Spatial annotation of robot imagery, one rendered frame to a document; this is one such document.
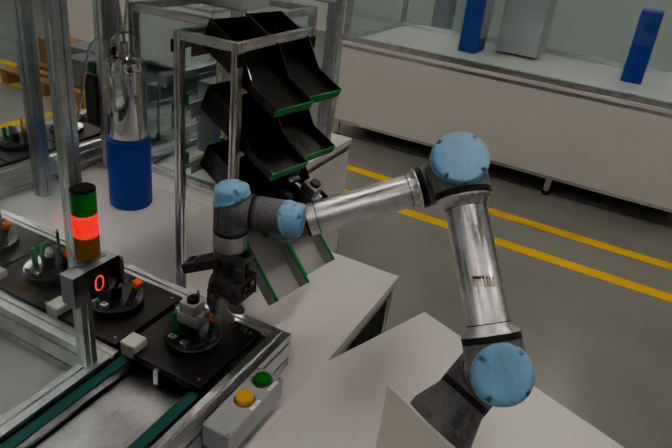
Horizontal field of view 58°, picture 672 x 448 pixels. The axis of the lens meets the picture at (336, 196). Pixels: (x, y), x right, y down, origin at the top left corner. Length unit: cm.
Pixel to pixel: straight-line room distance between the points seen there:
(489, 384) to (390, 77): 445
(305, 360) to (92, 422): 55
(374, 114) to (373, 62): 47
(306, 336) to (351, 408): 29
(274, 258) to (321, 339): 27
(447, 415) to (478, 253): 34
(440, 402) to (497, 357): 20
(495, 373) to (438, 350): 62
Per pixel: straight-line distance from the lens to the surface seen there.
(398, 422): 133
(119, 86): 222
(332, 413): 155
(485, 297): 121
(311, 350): 171
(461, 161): 122
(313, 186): 167
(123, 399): 151
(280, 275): 169
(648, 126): 505
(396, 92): 545
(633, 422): 323
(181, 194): 166
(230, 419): 139
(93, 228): 130
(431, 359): 176
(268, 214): 124
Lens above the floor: 196
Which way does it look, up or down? 25 degrees down
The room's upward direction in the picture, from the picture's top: 7 degrees clockwise
